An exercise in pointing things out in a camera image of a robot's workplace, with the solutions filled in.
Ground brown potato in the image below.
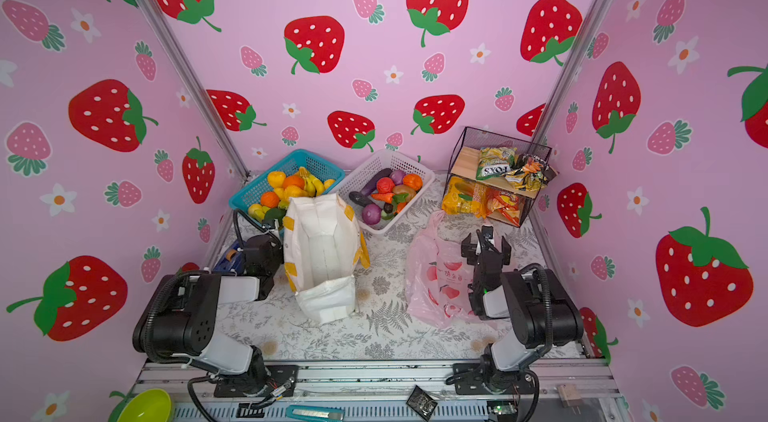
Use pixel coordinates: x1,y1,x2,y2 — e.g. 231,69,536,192
392,184,417,203

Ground black electronic module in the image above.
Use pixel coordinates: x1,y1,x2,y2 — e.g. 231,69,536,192
406,386,438,422

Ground blue tape dispenser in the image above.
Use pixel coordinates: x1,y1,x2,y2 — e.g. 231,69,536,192
212,246,244,275

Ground orange carrot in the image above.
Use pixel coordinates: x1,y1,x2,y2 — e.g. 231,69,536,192
371,192,394,203

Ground black yellow snack bag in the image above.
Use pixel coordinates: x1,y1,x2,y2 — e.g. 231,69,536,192
504,153,558,192

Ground yellow pear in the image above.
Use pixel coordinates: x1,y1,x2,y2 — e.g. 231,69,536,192
283,185,308,200

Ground orange pumpkin toy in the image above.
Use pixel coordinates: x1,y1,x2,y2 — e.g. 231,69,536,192
403,173,423,192

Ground yellow banana bunch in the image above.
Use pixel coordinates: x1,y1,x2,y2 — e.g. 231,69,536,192
297,166,336,197

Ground white plastic basket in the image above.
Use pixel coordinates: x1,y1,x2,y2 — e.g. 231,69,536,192
333,150,435,234

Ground red tomato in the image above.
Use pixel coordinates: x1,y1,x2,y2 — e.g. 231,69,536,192
376,176,396,193

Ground white canvas tote bag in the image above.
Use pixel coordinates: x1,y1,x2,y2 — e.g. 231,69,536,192
283,193,370,324

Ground black wire mesh shelf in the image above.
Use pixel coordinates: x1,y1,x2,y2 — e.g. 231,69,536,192
442,126,556,227

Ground long purple eggplant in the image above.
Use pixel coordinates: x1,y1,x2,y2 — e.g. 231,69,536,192
360,168,392,196

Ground small tangerine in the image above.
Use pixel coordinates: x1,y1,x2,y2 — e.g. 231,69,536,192
260,191,281,208

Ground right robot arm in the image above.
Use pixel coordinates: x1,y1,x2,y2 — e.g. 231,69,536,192
446,226,584,395

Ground green Fox's candy bag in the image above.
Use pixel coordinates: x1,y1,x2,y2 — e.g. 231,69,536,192
476,146,516,180

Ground pink plastic grocery bag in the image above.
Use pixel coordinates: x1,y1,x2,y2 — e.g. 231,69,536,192
405,210,481,329

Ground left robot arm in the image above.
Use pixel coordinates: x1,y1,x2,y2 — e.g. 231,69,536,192
132,233,283,395

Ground orange fruit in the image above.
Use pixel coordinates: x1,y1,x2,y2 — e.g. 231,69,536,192
282,174,305,190

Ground dark cucumber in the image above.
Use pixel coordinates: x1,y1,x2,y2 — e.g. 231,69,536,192
348,191,377,208

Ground small purple onion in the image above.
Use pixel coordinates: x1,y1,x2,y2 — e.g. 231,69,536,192
390,169,406,185

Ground red chips bag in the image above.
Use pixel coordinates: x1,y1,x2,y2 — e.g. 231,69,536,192
483,187,524,227

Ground beige power adapter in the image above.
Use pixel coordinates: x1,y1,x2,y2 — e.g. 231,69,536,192
557,384,583,414

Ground green plastic bowl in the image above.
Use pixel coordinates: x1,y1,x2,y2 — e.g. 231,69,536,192
116,388,173,422

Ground teal utility knife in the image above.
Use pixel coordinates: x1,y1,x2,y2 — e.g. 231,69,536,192
285,405,345,422

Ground teal plastic basket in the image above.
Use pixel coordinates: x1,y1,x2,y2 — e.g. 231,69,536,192
229,149,345,223

